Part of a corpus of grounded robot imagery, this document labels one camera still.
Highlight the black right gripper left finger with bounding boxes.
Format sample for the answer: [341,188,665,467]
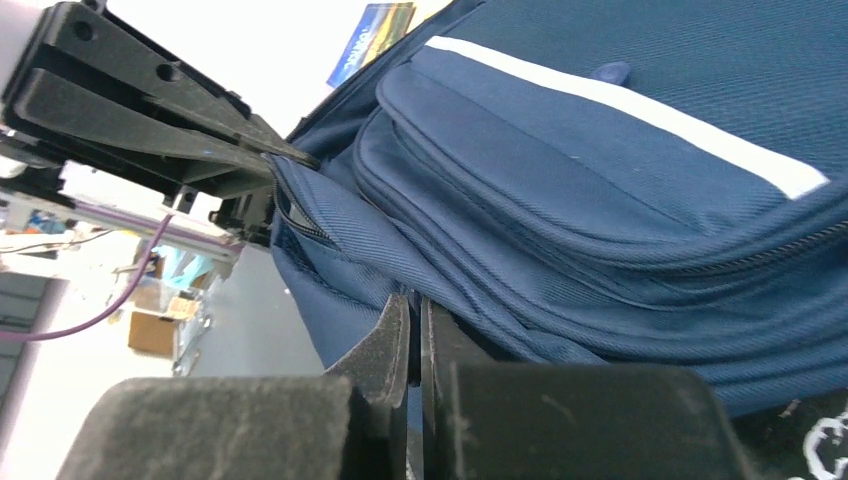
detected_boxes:
[59,294,411,479]

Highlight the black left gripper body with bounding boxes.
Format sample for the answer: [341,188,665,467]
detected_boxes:
[1,1,318,239]

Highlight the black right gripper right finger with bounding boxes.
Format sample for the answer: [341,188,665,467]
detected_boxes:
[420,300,755,479]

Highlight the navy blue student backpack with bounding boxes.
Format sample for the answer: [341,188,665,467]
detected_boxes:
[267,1,847,415]

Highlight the cardboard box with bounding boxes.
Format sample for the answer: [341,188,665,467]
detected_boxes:
[127,311,182,358]

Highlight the Animal Farm book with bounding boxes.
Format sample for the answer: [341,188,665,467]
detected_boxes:
[326,2,417,88]

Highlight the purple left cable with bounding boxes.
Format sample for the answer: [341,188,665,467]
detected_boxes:
[0,211,177,344]

